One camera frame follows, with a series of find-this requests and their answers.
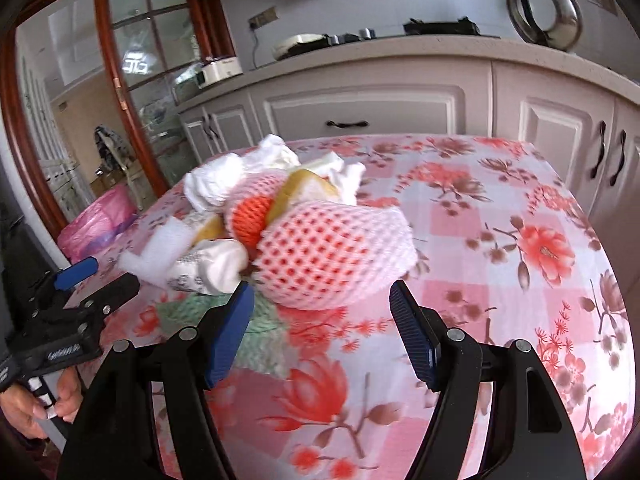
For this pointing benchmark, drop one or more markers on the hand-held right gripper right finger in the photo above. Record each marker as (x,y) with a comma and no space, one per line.
(412,335)

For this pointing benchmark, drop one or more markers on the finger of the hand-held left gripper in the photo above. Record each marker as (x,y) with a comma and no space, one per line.
(75,270)
(117,292)

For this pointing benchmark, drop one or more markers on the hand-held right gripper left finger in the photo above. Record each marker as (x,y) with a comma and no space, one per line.
(230,335)

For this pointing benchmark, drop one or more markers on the bin with pink liner bag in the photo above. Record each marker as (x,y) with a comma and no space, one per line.
(95,225)

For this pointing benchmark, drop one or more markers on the small white plastic bag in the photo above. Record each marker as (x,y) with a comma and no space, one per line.
(212,185)

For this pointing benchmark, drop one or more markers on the person's left hand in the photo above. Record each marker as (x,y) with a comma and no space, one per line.
(25,412)

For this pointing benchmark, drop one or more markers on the green foam fruit net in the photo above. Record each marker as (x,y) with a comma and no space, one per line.
(260,330)

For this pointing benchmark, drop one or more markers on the white foam piece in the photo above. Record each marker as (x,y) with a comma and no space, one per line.
(155,255)

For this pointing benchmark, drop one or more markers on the white printed wrapper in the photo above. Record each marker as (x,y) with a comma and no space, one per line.
(215,265)

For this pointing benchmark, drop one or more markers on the yellow fruit peel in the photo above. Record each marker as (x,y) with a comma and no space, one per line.
(210,229)

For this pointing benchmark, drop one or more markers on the white ornate chair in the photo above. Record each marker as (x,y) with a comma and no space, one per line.
(127,175)

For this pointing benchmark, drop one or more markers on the pink floral tablecloth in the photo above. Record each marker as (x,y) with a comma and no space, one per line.
(475,240)

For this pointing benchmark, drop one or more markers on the orange foam fruit net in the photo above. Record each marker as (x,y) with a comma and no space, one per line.
(250,220)

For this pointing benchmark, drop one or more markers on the clothes on chair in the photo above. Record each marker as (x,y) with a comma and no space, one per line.
(107,145)

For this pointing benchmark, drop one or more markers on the small pink foam fruit net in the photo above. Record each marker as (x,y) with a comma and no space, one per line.
(260,182)

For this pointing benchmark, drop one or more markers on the yellow pear fruit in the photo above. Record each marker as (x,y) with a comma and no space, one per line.
(305,185)

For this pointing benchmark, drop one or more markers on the crumpled white tissue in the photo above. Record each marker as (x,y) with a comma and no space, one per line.
(272,152)
(345,175)

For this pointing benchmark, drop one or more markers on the white kitchen cabinet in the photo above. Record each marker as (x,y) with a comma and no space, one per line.
(400,105)

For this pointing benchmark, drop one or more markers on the wooden framed glass door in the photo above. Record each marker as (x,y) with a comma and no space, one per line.
(135,35)

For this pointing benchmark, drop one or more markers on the white electric pan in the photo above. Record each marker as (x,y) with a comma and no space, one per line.
(300,42)

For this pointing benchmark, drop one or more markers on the black gas stove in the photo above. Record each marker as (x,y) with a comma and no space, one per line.
(440,27)

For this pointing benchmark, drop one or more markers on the steel pot lid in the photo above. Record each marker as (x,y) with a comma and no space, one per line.
(565,20)

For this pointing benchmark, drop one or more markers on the metal wall socket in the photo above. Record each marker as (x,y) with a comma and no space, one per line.
(262,16)

